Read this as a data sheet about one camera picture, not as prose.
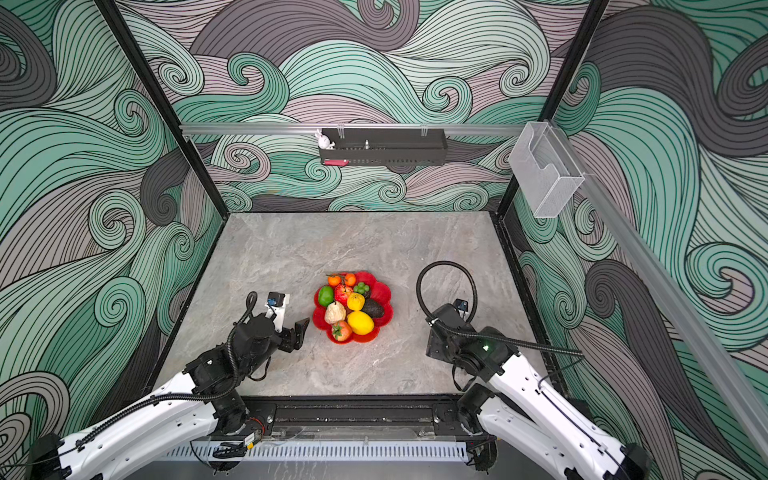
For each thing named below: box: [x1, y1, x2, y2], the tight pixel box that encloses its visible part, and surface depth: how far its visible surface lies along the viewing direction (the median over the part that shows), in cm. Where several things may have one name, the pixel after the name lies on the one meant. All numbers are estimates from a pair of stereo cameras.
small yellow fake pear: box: [347, 292, 365, 312], surface depth 88 cm
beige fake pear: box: [324, 301, 347, 324], surface depth 87 cm
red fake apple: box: [334, 284, 354, 307], surface depth 92 cm
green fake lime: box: [318, 285, 334, 307], surface depth 92 cm
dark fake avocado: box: [360, 292, 384, 319], surface depth 89 cm
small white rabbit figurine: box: [315, 129, 335, 150], surface depth 87 cm
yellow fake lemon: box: [347, 311, 375, 336], surface depth 87 cm
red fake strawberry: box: [331, 320, 353, 342], surface depth 83 cm
